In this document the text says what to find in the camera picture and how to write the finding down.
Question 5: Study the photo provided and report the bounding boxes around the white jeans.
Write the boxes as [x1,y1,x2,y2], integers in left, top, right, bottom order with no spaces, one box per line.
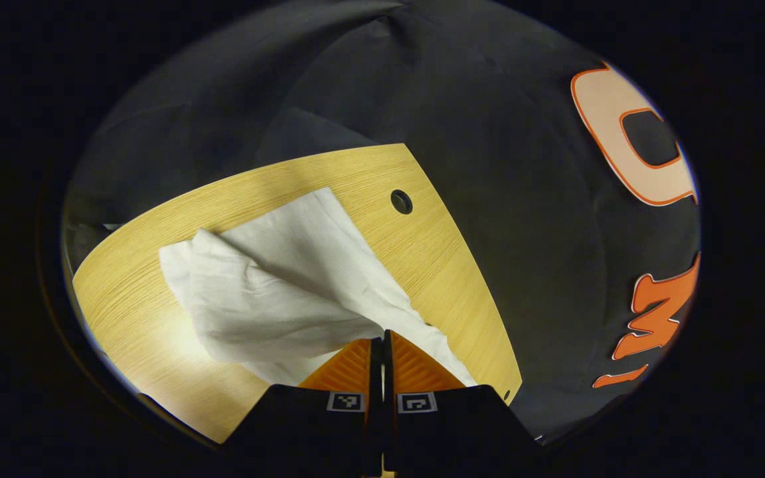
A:
[159,187,477,388]

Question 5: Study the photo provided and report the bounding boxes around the black backdrop cloth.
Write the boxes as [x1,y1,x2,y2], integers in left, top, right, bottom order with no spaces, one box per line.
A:
[60,0,702,445]

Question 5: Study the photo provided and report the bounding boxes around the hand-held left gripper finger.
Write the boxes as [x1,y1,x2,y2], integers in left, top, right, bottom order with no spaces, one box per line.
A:
[383,329,543,478]
[223,337,384,478]

